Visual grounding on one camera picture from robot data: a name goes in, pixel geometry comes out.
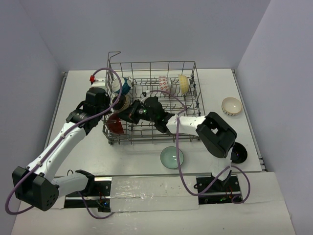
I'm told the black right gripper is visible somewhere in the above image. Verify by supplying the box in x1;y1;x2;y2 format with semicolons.
116;99;157;125

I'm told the brown rimmed cream bowl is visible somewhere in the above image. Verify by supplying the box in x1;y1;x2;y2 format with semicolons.
113;94;131;113

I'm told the white ceramic bowl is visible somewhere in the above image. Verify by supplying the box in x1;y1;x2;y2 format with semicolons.
107;113;124;135

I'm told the dark teal white bowl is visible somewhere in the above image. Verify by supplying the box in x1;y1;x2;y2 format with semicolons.
112;77;132;95

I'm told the blue inside red patterned bowl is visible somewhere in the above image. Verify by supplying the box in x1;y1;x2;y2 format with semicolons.
158;76;173;96

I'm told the yellow dotted bowl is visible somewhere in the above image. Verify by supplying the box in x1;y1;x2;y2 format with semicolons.
178;75;190;94

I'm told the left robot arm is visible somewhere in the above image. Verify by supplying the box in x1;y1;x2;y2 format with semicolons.
9;87;111;211

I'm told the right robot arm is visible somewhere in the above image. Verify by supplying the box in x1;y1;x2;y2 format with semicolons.
118;97;237;191

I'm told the light green ceramic bowl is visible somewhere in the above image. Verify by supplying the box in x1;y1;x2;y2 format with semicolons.
160;146;178;169

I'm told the white bowl orange rim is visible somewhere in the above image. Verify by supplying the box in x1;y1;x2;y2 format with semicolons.
221;97;243;117

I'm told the black ceramic bowl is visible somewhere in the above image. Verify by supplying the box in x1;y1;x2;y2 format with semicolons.
231;142;247;164

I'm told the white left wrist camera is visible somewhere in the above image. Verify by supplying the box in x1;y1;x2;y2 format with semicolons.
89;75;107;90

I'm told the grey wire dish rack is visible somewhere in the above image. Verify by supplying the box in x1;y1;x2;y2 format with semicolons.
102;51;205;144

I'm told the aluminium mounting rail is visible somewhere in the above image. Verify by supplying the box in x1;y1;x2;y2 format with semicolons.
95;172;212;181

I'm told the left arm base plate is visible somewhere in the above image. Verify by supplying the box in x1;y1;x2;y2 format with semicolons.
64;177;112;213

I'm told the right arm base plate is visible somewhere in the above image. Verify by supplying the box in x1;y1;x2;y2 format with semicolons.
193;175;243;205

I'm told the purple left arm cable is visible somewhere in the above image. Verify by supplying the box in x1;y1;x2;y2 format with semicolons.
5;67;123;218

